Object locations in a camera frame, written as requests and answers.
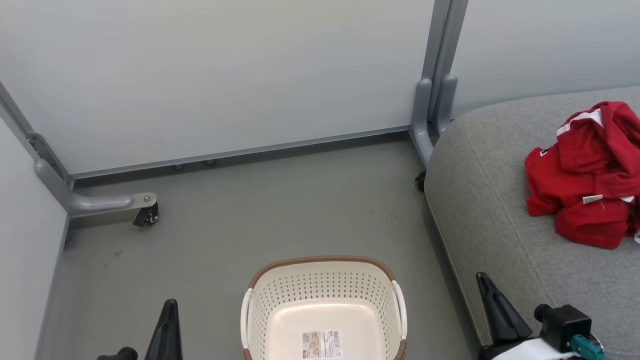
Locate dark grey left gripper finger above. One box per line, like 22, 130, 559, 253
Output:
144, 298, 184, 360

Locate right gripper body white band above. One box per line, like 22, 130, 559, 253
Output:
477, 337, 577, 360

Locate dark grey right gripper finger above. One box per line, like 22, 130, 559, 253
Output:
475, 271, 534, 347

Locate red sports jersey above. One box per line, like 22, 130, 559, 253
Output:
524, 100, 640, 250

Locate paper label in basket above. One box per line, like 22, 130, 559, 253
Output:
301, 328, 344, 360

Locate cream perforated laundry basket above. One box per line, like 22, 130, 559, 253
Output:
239, 255, 409, 360

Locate grey fabric sofa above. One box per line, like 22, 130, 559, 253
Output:
423, 85, 640, 360

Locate black caster wheel on foot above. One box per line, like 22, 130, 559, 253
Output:
132, 202, 160, 228

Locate grey partition foot tube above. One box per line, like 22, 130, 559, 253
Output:
0, 80, 159, 228

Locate grey partition base rail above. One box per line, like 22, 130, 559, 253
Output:
69, 124, 413, 189

